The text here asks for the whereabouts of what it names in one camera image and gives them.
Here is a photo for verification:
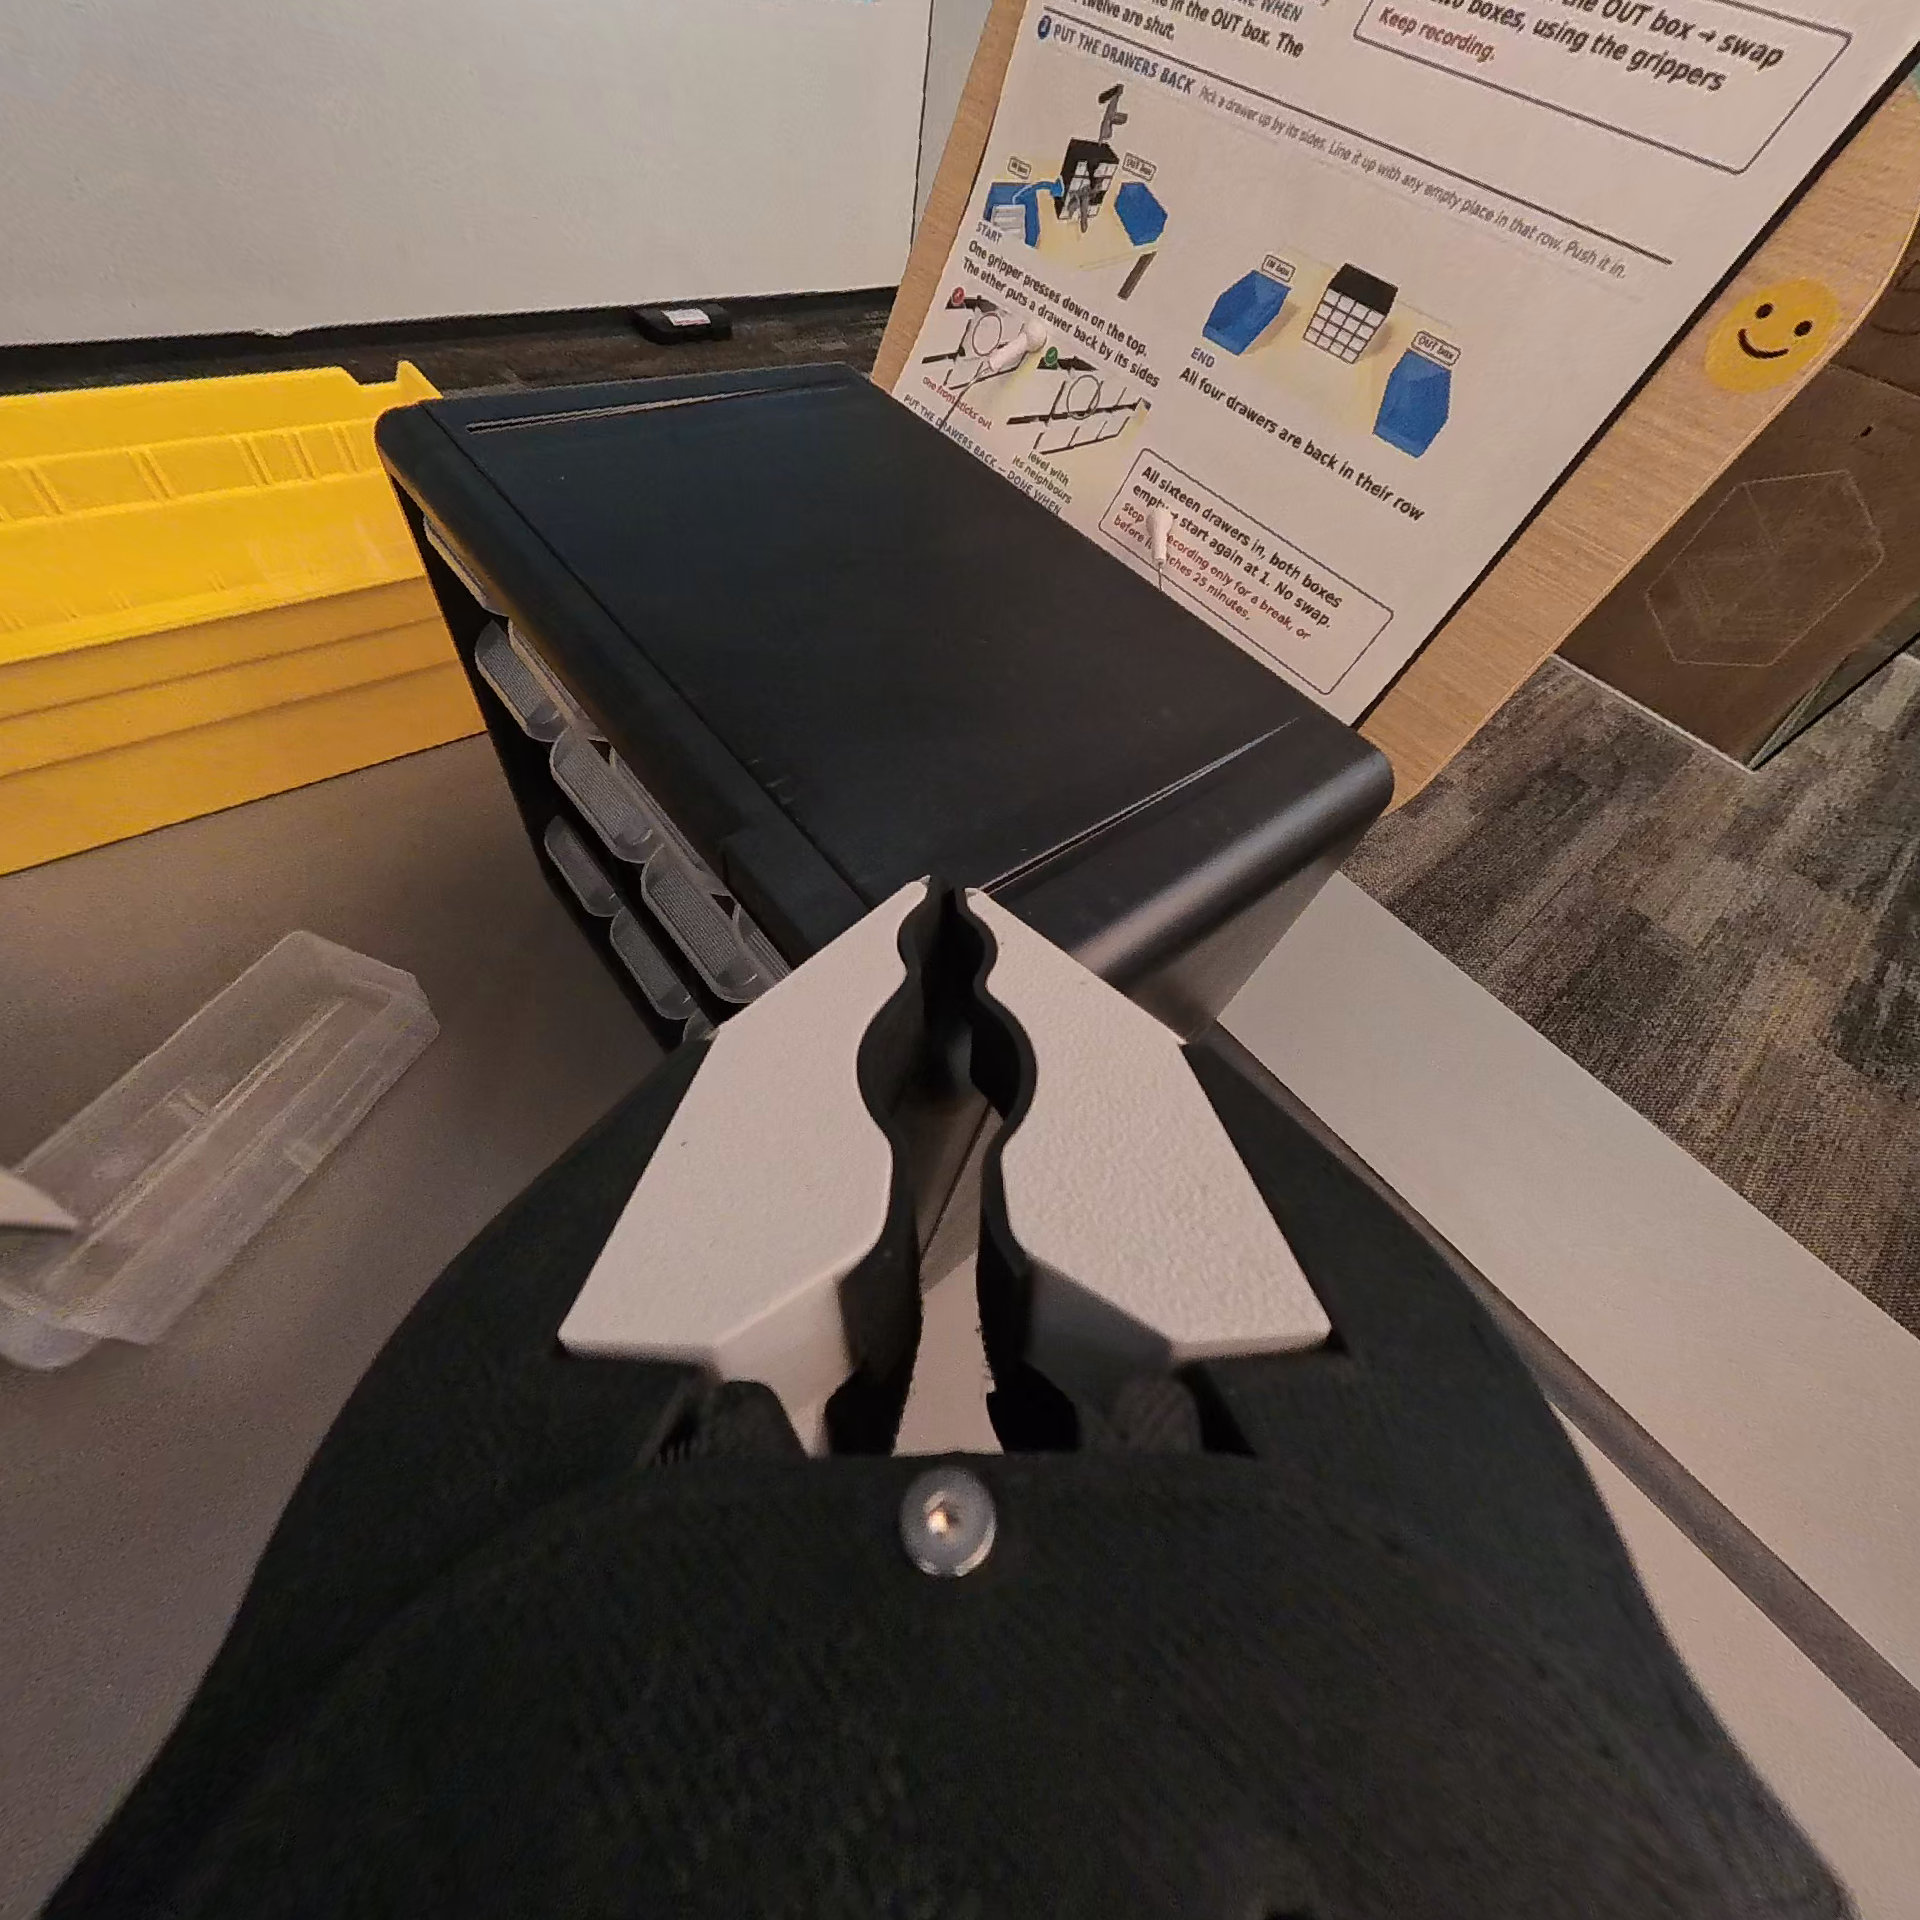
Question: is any set of clear cabinet drawers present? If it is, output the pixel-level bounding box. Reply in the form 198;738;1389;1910
425;516;791;1038

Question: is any yellow smiley sticker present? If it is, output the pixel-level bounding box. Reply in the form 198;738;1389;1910
1703;278;1845;398

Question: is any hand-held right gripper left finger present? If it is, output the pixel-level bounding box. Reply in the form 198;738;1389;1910
557;881;940;1452

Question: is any white instruction poster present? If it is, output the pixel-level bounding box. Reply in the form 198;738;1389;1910
873;0;1920;710

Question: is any black drawer cabinet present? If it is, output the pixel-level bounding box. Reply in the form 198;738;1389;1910
376;361;1397;1053

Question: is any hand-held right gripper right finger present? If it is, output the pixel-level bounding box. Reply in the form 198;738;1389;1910
960;889;1336;1439

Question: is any yellow plastic bin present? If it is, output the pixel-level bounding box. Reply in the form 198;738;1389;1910
0;361;491;879

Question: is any clear plastic drawer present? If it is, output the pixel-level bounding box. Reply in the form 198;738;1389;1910
0;931;442;1372

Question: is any brown cardboard box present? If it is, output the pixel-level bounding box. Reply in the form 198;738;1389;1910
1562;271;1920;775

